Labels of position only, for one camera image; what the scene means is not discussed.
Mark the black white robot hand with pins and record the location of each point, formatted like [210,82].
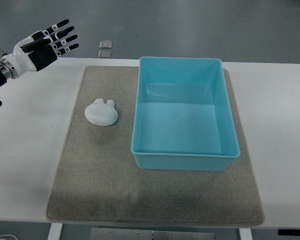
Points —
[39,50]

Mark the white bunny toy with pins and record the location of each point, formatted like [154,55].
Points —
[101,113]

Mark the blue plastic box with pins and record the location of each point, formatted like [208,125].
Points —
[183,117]

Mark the lower floor socket plate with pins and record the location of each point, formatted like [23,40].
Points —
[105,54]

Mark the floor socket plate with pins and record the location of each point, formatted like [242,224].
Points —
[106,44]
[105,54]

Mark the upper floor socket plate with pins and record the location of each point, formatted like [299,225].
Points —
[106,44]

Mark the grey felt mat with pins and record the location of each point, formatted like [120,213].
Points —
[97,180]

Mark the left white table leg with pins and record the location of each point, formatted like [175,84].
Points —
[55,231]

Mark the white table leg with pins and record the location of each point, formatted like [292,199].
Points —
[55,231]
[245,234]

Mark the right white table leg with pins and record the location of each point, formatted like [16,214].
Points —
[245,234]

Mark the black table control panel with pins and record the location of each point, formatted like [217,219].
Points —
[288,232]

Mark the metal table base plate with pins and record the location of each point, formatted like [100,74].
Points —
[139,234]

